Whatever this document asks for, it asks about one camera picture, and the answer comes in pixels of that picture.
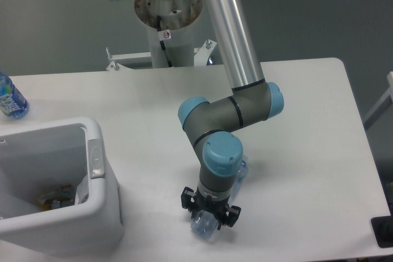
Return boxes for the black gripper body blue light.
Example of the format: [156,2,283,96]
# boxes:
[195,189,230,219]

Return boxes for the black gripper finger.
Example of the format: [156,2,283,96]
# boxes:
[216,205,241,230]
[181,187,197,219]

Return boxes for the crushed clear plastic bottle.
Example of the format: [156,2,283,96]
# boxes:
[190,156,249,241]

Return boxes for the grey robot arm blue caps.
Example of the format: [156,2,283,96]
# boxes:
[114,0,284,228]

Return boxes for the trash pieces inside can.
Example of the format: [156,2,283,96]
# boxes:
[36,185,76,211]

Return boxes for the white plastic trash can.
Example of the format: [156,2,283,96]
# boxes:
[1,117,124,255]

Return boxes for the black object at table edge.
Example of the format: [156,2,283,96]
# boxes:
[371,215,392,249]

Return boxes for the blue labelled water bottle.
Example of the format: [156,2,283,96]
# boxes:
[1,72,29,119]

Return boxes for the white metal base frame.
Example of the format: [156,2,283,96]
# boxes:
[106,39,218,71]

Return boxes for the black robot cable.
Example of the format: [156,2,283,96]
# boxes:
[156,15,174,68]

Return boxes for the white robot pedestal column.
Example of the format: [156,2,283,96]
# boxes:
[134,0,203,68]

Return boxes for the white frame at right edge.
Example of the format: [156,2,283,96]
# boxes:
[363,71,392,130]

